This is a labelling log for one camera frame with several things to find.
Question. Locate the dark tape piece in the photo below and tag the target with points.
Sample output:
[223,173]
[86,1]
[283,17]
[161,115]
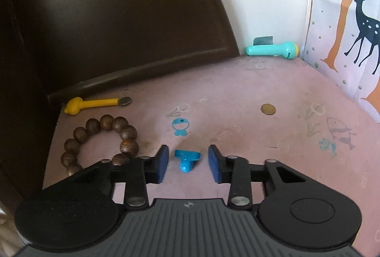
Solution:
[262,40]

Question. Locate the brass coin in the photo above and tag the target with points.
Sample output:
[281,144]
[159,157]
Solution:
[268,109]

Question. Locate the dark wooden headboard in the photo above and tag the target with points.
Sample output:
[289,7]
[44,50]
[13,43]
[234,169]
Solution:
[118,22]

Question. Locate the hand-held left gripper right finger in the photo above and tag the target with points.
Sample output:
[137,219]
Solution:
[214,163]

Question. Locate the yellow plastic toy stick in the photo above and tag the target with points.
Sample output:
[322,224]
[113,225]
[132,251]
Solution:
[89,104]

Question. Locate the blue plastic key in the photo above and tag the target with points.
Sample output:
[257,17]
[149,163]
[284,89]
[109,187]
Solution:
[185,159]

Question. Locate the teal toy flashlight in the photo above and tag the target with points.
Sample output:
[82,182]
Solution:
[267,50]

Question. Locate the deer printed curtain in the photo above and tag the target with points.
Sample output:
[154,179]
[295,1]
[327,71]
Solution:
[344,37]

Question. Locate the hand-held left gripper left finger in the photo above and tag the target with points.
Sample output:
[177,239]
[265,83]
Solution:
[162,165]

